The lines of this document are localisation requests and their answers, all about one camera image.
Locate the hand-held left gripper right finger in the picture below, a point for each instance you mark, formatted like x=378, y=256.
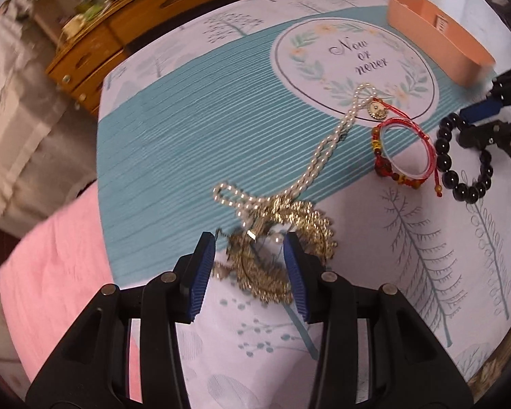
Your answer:
x=296, y=277

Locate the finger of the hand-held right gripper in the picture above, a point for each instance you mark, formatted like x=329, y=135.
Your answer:
x=494, y=136
x=481, y=110

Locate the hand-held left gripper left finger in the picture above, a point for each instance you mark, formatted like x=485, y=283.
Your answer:
x=200, y=277

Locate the gold filigree pearl earring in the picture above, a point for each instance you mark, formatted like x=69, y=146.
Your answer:
x=319, y=230
x=259, y=294

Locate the orange plastic box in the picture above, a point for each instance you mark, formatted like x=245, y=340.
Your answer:
x=447, y=47

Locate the pink blanket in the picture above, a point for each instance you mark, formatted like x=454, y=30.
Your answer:
x=55, y=272

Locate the wooden dresser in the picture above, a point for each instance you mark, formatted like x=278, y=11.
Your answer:
x=110, y=34

